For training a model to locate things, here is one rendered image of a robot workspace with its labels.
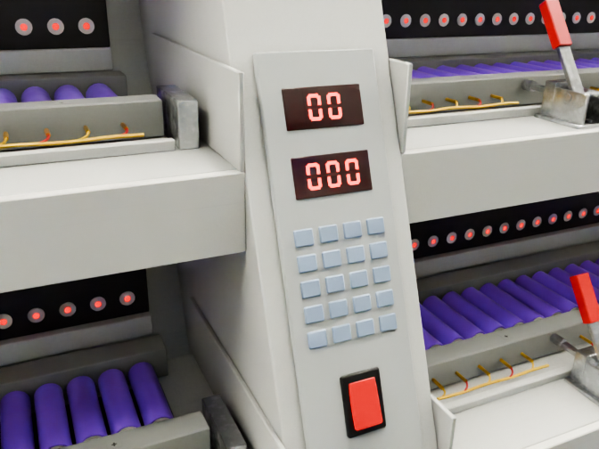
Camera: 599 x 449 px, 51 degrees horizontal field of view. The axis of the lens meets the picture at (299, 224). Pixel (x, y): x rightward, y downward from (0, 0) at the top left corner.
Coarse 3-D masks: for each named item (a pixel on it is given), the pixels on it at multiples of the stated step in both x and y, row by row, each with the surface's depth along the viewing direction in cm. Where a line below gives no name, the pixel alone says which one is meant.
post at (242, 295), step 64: (192, 0) 36; (256, 0) 32; (320, 0) 33; (384, 64) 35; (256, 128) 32; (384, 128) 35; (256, 192) 32; (256, 256) 32; (256, 320) 34; (256, 384) 35
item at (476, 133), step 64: (384, 0) 53; (448, 0) 56; (512, 0) 59; (576, 0) 62; (448, 64) 55; (512, 64) 57; (576, 64) 58; (448, 128) 41; (512, 128) 42; (576, 128) 42; (448, 192) 38; (512, 192) 40; (576, 192) 43
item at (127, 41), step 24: (120, 0) 49; (120, 24) 49; (120, 48) 49; (144, 48) 49; (72, 72) 47; (144, 72) 49; (480, 264) 63; (168, 288) 50; (168, 312) 50; (144, 336) 49; (168, 336) 50
